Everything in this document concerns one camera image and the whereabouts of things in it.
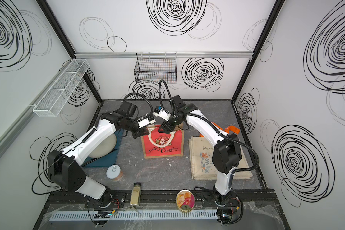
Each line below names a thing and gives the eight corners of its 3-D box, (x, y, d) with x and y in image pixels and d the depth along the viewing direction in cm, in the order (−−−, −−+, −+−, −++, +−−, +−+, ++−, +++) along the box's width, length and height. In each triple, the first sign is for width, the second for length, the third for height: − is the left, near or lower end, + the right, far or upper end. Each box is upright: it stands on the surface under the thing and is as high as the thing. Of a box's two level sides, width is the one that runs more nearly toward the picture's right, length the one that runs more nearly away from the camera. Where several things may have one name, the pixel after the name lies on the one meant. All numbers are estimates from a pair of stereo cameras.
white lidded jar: (108, 181, 82) (104, 178, 77) (112, 168, 86) (108, 164, 82) (121, 181, 82) (118, 178, 77) (124, 168, 86) (121, 164, 82)
